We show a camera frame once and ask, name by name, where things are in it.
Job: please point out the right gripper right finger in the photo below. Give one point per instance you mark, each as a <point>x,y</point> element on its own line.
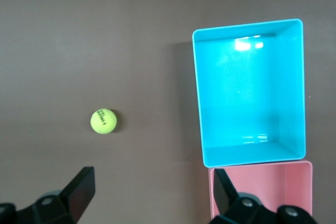
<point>225,197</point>

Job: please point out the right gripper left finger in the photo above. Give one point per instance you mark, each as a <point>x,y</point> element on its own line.
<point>76,195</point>

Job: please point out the yellow tennis ball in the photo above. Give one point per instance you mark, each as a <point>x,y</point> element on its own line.
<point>103,121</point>

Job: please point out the pink plastic bin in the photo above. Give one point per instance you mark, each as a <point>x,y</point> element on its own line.
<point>288,182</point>

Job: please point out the blue plastic bin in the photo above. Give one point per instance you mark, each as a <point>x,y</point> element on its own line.
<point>249,90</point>

